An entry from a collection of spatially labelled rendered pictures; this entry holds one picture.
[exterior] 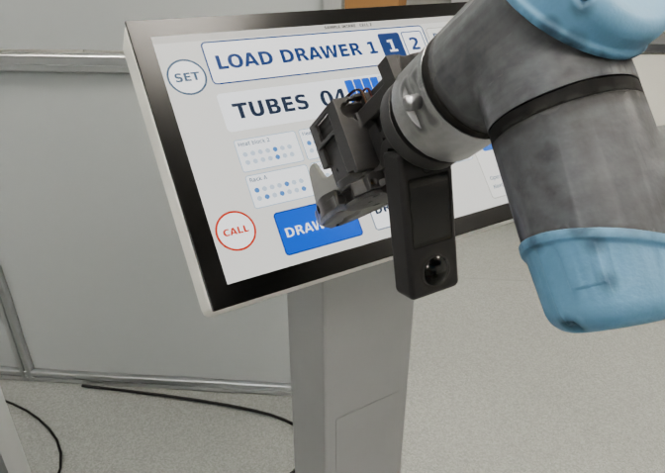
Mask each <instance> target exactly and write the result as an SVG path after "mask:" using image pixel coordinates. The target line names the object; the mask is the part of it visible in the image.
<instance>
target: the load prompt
mask: <svg viewBox="0 0 665 473"><path fill-rule="evenodd" d="M199 44H200V47H201V50H202V53H203V55H204V58H205V61H206V64H207V67H208V71H209V74H210V77H211V80H212V83H213V86H214V85H222V84H231V83H239V82H247V81H255V80H264V79H273V78H281V77H290V76H298V75H307V74H316V73H324V72H333V71H341V70H350V69H357V68H366V67H375V66H377V65H378V64H379V63H380V61H381V60H382V59H383V58H384V57H385V56H386V55H391V54H399V55H408V54H411V53H415V52H420V51H421V50H422V49H423V48H424V47H425V46H426V45H427V44H428V39H427V37H426V34H425V32H424V29H423V27H422V25H413V26H401V27H388V28H375V29H362V30H350V31H337V32H324V33H311V34H299V35H286V36H273V37H261V38H248V39H235V40H222V41H209V42H199Z"/></svg>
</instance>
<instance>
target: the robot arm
mask: <svg viewBox="0 0 665 473"><path fill-rule="evenodd" d="M664 31H665V0H469V1H468V2H467V3H466V4H465V5H464V6H463V7H462V8H461V9H460V10H459V11H458V12H457V13H456V14H455V15H454V16H453V18H452V19H451V20H450V21H449V22H448V23H447V24H446V25H445V26H444V27H443V28H442V29H441V30H440V31H439V32H438V33H437V34H436V35H435V36H434V37H433V39H432V40H431V41H430V42H429V43H428V44H427V45H426V46H425V47H424V48H423V49H422V50H421V51H420V52H415V53H411V54H408V55H399V54H391V55H386V56H385V57H384V58H383V59H382V60H381V61H380V63H379V64H378V65H377V67H378V69H379V72H380V75H381V77H382V79H381V80H380V81H379V82H378V83H377V85H376V86H375V87H374V88H373V89H372V90H370V88H368V87H366V88H364V89H363V90H361V89H360V88H357V89H353V90H352V91H351V92H349V93H348V94H347V95H346V96H345V97H343V98H336V99H332V100H331V101H330V102H329V103H328V105H327V106H326V107H325V108H324V110H323V111H322V112H321V113H320V114H319V116H318V117H317V118H316V119H315V121H314V122H313V123H312V124H311V126H310V131H311V134H312V137H313V140H314V142H315V145H316V148H317V152H318V155H319V158H320V161H321V163H322V166H323V169H324V170H325V169H329V168H330V169H331V171H332V174H331V175H330V176H329V177H326V176H325V174H324V173H323V172H322V170H321V169H320V167H319V166H318V165H317V164H316V163H313V164H312V165H311V166H310V171H309V173H310V179H311V183H312V187H313V192H314V196H315V200H316V205H317V210H316V211H315V215H316V219H317V222H318V224H319V225H321V226H323V227H326V228H330V229H332V228H334V227H339V226H342V225H344V224H347V223H349V222H352V221H354V220H356V219H359V218H361V217H363V216H366V215H368V214H370V213H372V212H374V211H377V210H379V209H382V208H384V207H386V206H388V208H389V219H390V229H391V240H392V249H393V260H394V270H395V281H396V289H397V291H398V292H399V293H401V294H403V295H404V296H406V297H408V298H410V299H412V300H417V299H419V298H422V297H424V296H427V295H430V294H433V293H436V292H439V291H441V290H444V289H447V288H450V287H453V286H455V285H456V284H457V282H458V274H457V257H456V240H455V224H454V208H453V191H452V175H451V165H452V164H453V163H455V162H457V161H461V160H464V159H467V158H469V157H470V156H472V155H473V154H475V153H477V152H478V151H480V150H481V149H483V148H484V147H486V146H488V145H489V144H492V148H493V152H494V154H495V158H496V161H497V164H498V168H499V171H500V174H501V178H502V181H503V185H504V188H505V191H506V195H507V198H508V202H509V205H510V208H511V212H512V215H513V218H514V222H515V225H516V229H517V232H518V235H519V239H520V242H521V244H520V246H519V251H520V255H521V258H522V260H523V261H524V262H525V263H526V264H527V266H528V269H529V272H530V275H531V278H532V281H533V283H534V286H535V289H536V292H537V295H538V298H539V301H540V304H541V306H542V309H543V312H544V314H545V316H546V318H547V319H548V320H549V322H550V323H551V324H552V325H553V326H555V327H556V328H558V329H559V330H561V331H566V332H572V333H584V332H594V331H608V330H615V329H621V328H627V327H632V326H638V325H643V324H648V323H653V322H658V321H663V320H665V125H663V126H657V125H656V123H655V120H654V117H653V115H652V112H651V109H650V107H649V104H648V101H647V99H646V96H645V93H644V91H643V88H642V85H641V82H640V79H639V76H638V73H637V70H636V68H635V65H634V63H633V60H632V59H633V58H634V57H636V56H638V55H640V54H641V53H643V52H644V51H645V50H646V49H647V47H648V45H649V44H650V43H651V42H653V41H654V40H655V39H657V38H658V37H659V36H660V35H661V34H662V33H663V32H664ZM365 90H368V92H364V91H365ZM355 91H359V92H360V93H356V94H353V93H354V92H355ZM351 94H352V95H351ZM350 95H351V96H350ZM351 101H353V102H352V103H349V102H351Z"/></svg>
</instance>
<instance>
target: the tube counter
mask: <svg viewBox="0 0 665 473"><path fill-rule="evenodd" d="M381 79H382V77H381V75H380V74H372V75H364V76H356V77H348V78H341V79H333V80H325V81H317V82H313V84H314V87H315V90H316V93H317V95H318V98H319V101H320V104H321V107H322V109H323V110H324V108H325V107H326V106H327V105H328V103H329V102H330V101H331V100H332V99H336V98H343V97H345V96H346V95H347V94H348V93H349V92H351V91H352V90H353V89H357V88H360V89H361V90H363V89H364V88H366V87H368V88H370V90H372V89H373V88H374V87H375V86H376V85H377V83H378V82H379V81H380V80H381Z"/></svg>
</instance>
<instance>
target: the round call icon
mask: <svg viewBox="0 0 665 473"><path fill-rule="evenodd" d="M208 216H209V219H210V222H211V226H212V229H213V232H214V235H215V239H216V242H217V245H218V248H219V251H220V255H221V257H224V256H228V255H231V254H235V253H239V252H243V251H246V250H250V249H254V248H258V247H261V246H263V244H262V241H261V238H260V235H259V232H258V229H257V225H256V222H255V219H254V216H253V213H252V210H251V208H250V206H245V207H241V208H236V209H232V210H227V211H223V212H220V213H215V214H211V215H208Z"/></svg>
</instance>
